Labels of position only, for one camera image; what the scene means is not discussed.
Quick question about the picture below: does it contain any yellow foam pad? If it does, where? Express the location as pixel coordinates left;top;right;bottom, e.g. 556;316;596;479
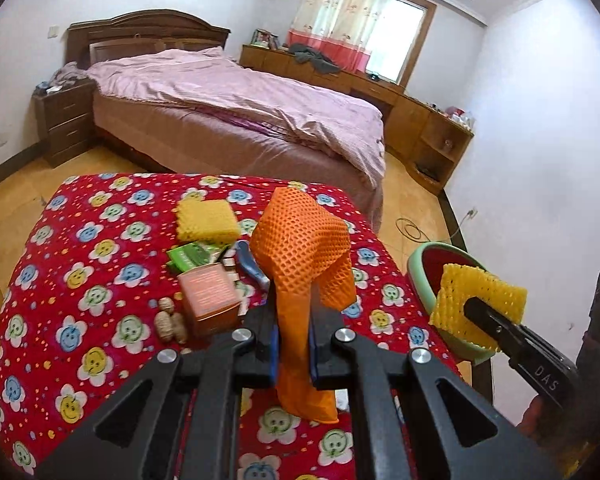
429;263;528;352
175;198;242;244

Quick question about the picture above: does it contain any orange cardboard box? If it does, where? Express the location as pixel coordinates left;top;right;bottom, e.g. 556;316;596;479
178;263;242;337

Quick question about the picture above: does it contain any orange foam net sleeve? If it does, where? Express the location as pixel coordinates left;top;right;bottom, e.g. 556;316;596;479
249;188;356;424

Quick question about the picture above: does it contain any wooden block stick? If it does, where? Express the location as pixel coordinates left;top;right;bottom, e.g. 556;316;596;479
221;258;240;283

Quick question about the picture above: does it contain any red green trash bin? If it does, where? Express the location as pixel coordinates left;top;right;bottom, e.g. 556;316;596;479
405;240;498;365

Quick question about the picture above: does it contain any peanut shell lower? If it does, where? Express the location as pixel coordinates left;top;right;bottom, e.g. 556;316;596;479
154;311;188;346

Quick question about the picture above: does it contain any peanut shell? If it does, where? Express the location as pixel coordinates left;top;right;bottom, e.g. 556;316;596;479
154;311;188;346
158;297;175;315

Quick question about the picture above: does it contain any peanut shell upper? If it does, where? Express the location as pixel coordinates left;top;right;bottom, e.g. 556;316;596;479
158;297;175;315

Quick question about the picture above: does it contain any red floral quilt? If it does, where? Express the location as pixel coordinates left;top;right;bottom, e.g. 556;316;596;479
0;174;459;479

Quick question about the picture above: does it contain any green paper packet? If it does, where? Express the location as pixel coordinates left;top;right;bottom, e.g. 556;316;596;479
166;242;230;275

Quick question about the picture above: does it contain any blue plastic toy piece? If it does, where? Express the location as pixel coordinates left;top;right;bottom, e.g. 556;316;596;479
235;240;271;292

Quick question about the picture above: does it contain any long wooden side cabinet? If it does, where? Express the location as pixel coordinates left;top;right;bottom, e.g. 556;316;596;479
239;44;474;195

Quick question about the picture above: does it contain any pink duvet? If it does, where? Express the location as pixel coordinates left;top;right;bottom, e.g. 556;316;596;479
86;47;386;188

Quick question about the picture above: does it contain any dark wooden bed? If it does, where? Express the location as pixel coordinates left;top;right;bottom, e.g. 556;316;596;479
66;9;384;228

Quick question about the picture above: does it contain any dark wooden nightstand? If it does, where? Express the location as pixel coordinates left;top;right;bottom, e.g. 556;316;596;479
32;79;96;167

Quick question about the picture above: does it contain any dark clothes pile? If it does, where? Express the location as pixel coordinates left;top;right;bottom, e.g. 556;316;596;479
288;42;341;74

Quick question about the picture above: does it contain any floral red curtain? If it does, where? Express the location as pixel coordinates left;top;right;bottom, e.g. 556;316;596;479
287;0;390;72

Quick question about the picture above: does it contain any floor cable coil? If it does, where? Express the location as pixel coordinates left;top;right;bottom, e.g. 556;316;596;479
394;216;434;244

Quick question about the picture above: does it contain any photo frame on cabinet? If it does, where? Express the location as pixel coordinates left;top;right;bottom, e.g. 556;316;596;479
250;28;280;51

